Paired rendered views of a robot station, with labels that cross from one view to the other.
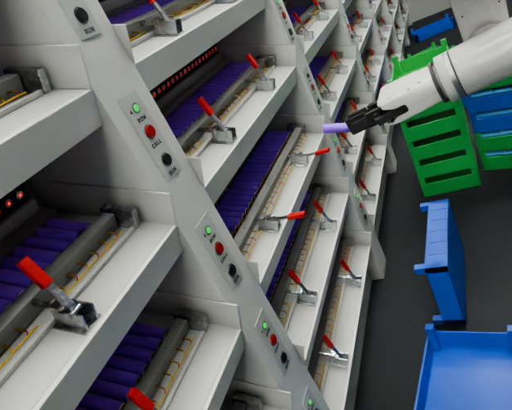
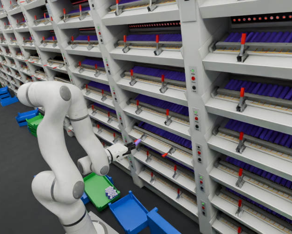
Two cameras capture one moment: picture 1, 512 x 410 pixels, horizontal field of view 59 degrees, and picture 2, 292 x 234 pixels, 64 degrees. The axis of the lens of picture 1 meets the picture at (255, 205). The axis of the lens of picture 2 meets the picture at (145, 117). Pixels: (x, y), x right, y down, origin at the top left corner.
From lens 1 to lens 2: 189 cm
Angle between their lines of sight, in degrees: 98
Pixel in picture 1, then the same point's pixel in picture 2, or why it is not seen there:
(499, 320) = not seen: outside the picture
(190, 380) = (116, 123)
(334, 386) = (147, 177)
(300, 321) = (143, 157)
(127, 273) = (108, 102)
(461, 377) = (138, 218)
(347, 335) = (159, 186)
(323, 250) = (165, 171)
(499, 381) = (128, 224)
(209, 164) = (130, 110)
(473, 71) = not seen: hidden behind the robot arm
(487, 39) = not seen: hidden behind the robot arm
